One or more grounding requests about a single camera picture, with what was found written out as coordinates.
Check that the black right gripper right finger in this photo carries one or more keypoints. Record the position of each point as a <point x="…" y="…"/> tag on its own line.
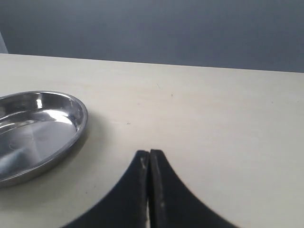
<point x="172" y="204"/>

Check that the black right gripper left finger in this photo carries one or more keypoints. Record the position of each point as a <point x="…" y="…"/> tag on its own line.
<point x="125" y="205"/>

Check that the round stainless steel plate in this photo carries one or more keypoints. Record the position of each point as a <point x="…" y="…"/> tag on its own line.
<point x="38" y="129"/>

